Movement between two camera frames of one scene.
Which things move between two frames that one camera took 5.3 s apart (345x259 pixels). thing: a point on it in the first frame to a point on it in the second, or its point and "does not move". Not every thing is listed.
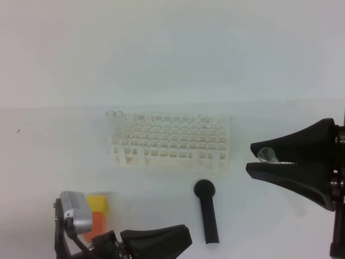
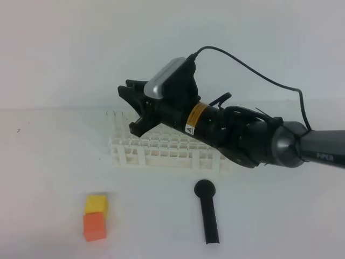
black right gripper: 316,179 to 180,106
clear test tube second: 118,125 does not move
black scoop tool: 205,190 does not move
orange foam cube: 98,224 does not move
